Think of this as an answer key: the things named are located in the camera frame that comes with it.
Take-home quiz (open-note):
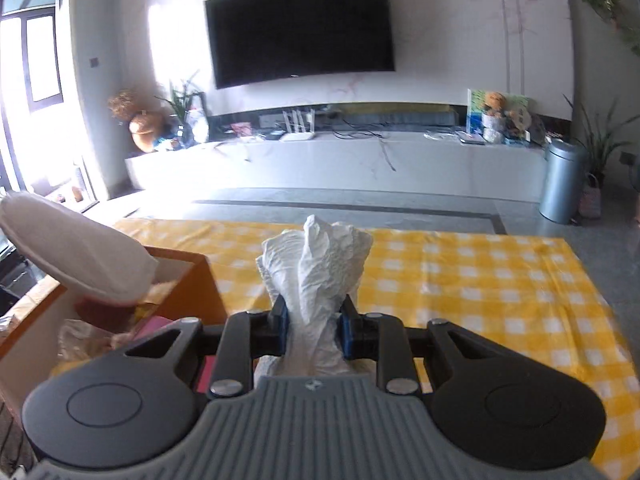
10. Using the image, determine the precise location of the orange white storage box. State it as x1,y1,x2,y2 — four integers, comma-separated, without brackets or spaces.
1,247,227,417

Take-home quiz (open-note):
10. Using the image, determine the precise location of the black wall television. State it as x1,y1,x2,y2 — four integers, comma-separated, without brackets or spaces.
205,0,395,89

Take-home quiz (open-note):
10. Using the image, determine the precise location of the white wifi router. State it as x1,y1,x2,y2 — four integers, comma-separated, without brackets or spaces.
280,110,316,142

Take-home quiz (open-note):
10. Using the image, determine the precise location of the teddy bear figure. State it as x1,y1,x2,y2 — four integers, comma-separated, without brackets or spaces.
482,92,506,144

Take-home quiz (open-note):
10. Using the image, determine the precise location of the brown red sponge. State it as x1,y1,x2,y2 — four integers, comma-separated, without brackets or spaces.
75,298,136,334

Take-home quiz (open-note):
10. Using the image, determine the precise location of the pink white crochet toy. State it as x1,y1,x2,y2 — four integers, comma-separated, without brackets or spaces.
132,315,216,393

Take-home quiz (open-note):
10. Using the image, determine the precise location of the green plant in vase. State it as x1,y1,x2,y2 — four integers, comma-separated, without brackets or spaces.
156,80,209,148

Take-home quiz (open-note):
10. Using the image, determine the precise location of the white tv console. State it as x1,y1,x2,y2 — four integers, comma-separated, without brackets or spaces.
126,132,546,203

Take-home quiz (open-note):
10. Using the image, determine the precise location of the hanging green vine plant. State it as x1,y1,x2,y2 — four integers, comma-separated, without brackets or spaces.
582,0,640,56

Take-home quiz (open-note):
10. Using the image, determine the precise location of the grey metal trash can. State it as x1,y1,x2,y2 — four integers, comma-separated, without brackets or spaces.
538,139,588,224

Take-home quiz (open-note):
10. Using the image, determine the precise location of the white round cloth pad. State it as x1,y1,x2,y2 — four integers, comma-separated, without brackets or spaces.
1,192,158,306

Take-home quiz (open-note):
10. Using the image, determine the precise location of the acorn shaped jar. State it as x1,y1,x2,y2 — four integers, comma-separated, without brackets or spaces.
128,110,165,153

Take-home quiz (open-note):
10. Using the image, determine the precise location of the dried flower bouquet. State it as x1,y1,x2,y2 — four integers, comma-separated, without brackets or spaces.
107,89,141,122

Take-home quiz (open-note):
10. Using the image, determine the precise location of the white tissue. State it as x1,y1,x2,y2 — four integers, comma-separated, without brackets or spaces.
254,216,375,382

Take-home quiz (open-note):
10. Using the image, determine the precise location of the yellow checkered tablecloth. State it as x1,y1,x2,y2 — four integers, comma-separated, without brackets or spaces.
112,216,640,478

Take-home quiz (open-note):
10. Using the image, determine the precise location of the floor plant by trash can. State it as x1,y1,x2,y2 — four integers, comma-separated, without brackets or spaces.
564,96,639,220

